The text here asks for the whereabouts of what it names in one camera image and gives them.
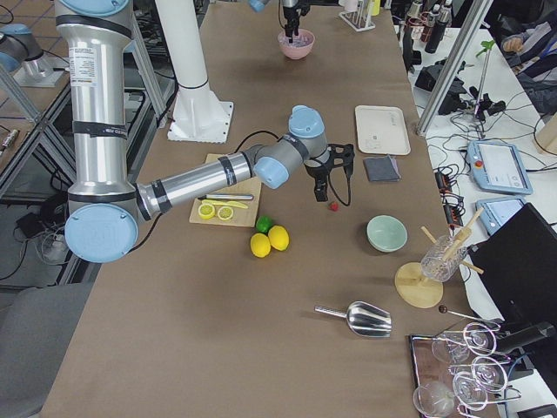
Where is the steel muddler bar tool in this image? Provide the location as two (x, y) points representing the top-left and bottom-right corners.
(198, 193), (254, 201)

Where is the lemon half slice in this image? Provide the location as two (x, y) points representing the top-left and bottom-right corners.
(198, 203), (216, 219)
(217, 206), (234, 221)

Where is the yellow lemon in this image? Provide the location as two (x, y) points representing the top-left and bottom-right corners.
(250, 233), (272, 258)
(267, 225), (290, 251)

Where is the green lime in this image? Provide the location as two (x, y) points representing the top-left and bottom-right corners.
(255, 216), (275, 234)

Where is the grey folded cloth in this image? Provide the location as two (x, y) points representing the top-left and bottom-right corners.
(363, 155), (400, 182)

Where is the steel ice scoop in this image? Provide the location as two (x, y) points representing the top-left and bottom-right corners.
(314, 301), (393, 338)

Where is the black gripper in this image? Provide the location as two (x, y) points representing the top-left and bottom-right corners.
(305, 144), (355, 202)
(281, 0), (310, 43)

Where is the yellow plastic knife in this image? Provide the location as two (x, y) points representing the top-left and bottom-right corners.
(201, 199), (249, 209)

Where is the white cup rack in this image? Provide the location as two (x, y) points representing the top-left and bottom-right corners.
(339, 0), (381, 32)

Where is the aluminium frame post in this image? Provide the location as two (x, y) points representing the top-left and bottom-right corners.
(416, 0), (493, 137)

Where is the wooden glass stand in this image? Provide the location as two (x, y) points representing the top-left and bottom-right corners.
(394, 208), (484, 308)

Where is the pink bowl of ice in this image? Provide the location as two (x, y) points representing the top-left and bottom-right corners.
(278, 29), (315, 60)

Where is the cream rabbit tray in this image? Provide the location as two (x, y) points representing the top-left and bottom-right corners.
(355, 104), (411, 156)

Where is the green ceramic bowl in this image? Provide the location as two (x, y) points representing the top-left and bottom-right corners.
(366, 215), (408, 253)

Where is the crystal glass on stand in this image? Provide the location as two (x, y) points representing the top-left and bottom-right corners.
(420, 235), (466, 282)

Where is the red strawberry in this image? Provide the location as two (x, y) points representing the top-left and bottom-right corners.
(328, 201), (339, 212)

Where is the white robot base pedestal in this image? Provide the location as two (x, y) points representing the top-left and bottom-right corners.
(156, 0), (233, 144)

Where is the black monitor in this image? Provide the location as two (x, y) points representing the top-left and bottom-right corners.
(471, 203), (556, 325)

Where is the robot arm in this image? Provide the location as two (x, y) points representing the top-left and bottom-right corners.
(55, 1), (354, 263)
(248, 0), (311, 44)

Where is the blue teach pendant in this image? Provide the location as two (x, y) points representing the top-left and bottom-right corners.
(466, 140), (534, 195)
(475, 197), (526, 235)

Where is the wine glass rack tray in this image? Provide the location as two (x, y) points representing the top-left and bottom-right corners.
(408, 322), (521, 417)

